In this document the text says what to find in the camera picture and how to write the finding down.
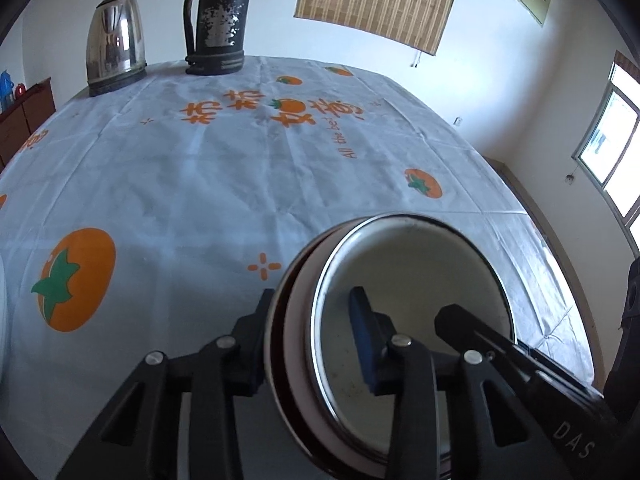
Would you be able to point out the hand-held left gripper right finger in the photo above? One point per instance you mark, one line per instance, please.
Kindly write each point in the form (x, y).
(362, 335)

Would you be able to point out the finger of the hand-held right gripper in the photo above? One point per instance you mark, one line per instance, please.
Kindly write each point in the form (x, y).
(465, 322)

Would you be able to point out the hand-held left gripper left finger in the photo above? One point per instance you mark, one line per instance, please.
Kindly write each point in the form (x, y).
(250, 355)

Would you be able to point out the red plastic bowl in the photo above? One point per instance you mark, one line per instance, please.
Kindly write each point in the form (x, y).
(300, 320)

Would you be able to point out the white enamel bowl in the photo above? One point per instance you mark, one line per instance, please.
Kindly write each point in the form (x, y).
(400, 260)

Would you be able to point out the orange print grey tablecloth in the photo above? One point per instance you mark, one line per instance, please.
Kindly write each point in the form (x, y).
(200, 185)

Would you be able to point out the white framed window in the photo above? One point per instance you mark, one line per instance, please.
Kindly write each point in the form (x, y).
(610, 130)

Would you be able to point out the dark wooden sideboard cabinet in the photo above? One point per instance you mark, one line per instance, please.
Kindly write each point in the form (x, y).
(25, 115)

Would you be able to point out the worn black thermos flask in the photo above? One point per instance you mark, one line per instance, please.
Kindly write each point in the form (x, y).
(220, 20)

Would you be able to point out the stainless steel electric kettle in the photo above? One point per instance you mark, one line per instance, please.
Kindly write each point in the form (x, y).
(115, 40)

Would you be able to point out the blue thermos jug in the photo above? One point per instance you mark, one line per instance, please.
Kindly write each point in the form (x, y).
(5, 90)

